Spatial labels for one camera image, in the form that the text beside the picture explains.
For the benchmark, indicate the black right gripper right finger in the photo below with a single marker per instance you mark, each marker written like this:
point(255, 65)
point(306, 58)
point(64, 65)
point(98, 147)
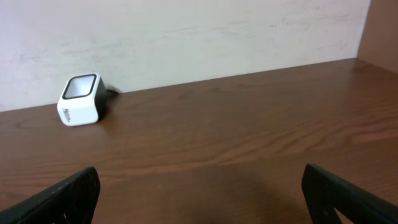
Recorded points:
point(326, 194)

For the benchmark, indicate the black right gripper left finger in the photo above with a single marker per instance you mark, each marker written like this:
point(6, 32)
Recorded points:
point(72, 200)

